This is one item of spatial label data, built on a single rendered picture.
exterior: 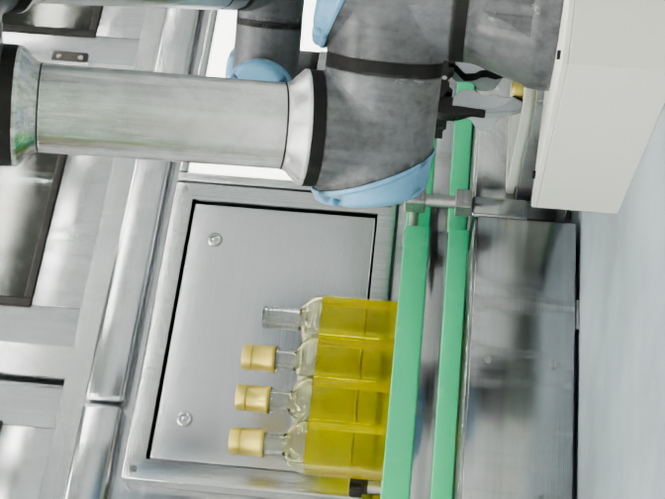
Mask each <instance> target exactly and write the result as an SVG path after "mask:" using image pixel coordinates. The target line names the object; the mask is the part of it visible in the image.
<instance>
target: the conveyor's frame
mask: <svg viewBox="0 0 665 499"><path fill-rule="evenodd" d="M508 125H509V116H506V117H502V118H501V119H500V120H499V122H498V123H497V125H496V126H495V127H494V129H493V130H491V131H488V132H485V131H480V130H478V129H476V146H475V162H474V178H473V195H472V198H473V197H475V196H477V197H489V198H502V199H515V200H516V187H515V190H514V193H513V194H511V193H507V192H506V169H507V147H508ZM575 277H576V225H573V224H566V223H556V222H543V221H532V220H527V221H524V220H511V219H498V218H486V217H478V220H475V224H474V238H473V254H472V271H471V289H470V306H469V323H468V340H467V356H466V373H465V390H464V407H463V424H462V441H461V458H460V474H459V491H458V499H572V477H573V410H574V344H575V336H578V333H579V329H580V300H576V301H575Z"/></svg>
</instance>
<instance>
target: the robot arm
mask: <svg viewBox="0 0 665 499"><path fill-rule="evenodd" d="M304 1H305V0H0V169H1V165H4V166H18V165H19V164H21V163H22V162H23V161H24V160H25V159H27V158H28V157H29V156H30V155H32V154H33V153H35V152H46V153H61V154H75V155H90V156H105V157H118V158H133V159H147V160H162V161H176V162H190V163H205V164H219V165H234V166H248V167H263V168H277V169H281V170H283V171H285V172H286V173H287V174H288V176H289V177H290V178H291V179H292V180H293V181H294V182H295V184H296V185H300V186H312V188H311V190H312V192H313V195H314V197H315V199H316V200H318V201H319V202H321V203H324V204H327V205H331V206H342V207H346V208H374V207H384V206H391V205H396V204H400V203H404V202H407V201H409V200H412V199H414V198H416V197H417V196H419V195H420V194H421V193H422V192H423V191H424V190H425V188H426V186H427V184H428V176H429V170H430V164H431V160H432V158H433V157H434V153H435V148H434V146H433V143H434V139H442V132H443V131H444V130H446V122H447V121H459V120H463V119H466V118H467V119H469V120H471V121H472V123H473V124H474V126H475V128H476V129H478V130H480V131H485V132H488V131H491V130H493V129H494V127H495V126H496V125H497V123H498V122H499V120H500V119H501V118H502V117H506V116H512V115H515V114H518V113H521V112H522V108H523V100H521V99H519V98H517V97H515V96H513V97H501V96H499V95H496V94H493V95H482V94H479V93H478V92H476V91H475V90H471V89H462V90H461V91H460V92H458V93H457V94H456V95H455V96H453V97H452V91H453V89H452V88H450V87H449V81H448V79H450V78H451V77H452V79H453V80H455V81H458V82H471V83H473V84H474V85H475V86H476V88H477V89H478V90H480V91H491V90H493V89H495V88H496V87H497V85H498V84H499V83H500V81H501V80H502V78H508V79H510V80H512V81H515V82H517V83H520V84H522V86H523V87H525V88H529V89H536V90H544V91H548V90H549V87H550V83H551V78H552V73H553V67H554V62H555V57H556V51H557V45H558V38H559V32H560V25H561V18H562V12H563V5H564V0H317V1H316V6H315V12H314V18H313V24H314V25H313V29H312V39H313V43H314V44H315V45H317V46H319V47H320V48H321V49H325V48H327V51H307V50H300V47H301V37H302V23H303V12H304ZM34 3H38V4H65V5H93V6H121V7H148V8H175V9H203V10H231V11H235V10H237V24H236V37H235V48H234V49H232V50H231V52H230V54H229V57H228V60H227V66H226V77H214V76H202V75H190V74H177V73H165V72H153V71H140V70H128V69H117V68H105V67H92V66H80V65H68V64H55V63H43V62H40V61H38V60H36V59H35V58H34V57H33V56H32V54H31V53H30V52H29V51H28V50H27V49H26V48H25V47H24V46H21V45H10V44H4V43H3V42H2V37H3V36H2V34H3V22H2V16H3V14H4V13H14V14H20V13H24V12H26V11H28V10H29V9H30V8H31V7H32V5H33V4H34Z"/></svg>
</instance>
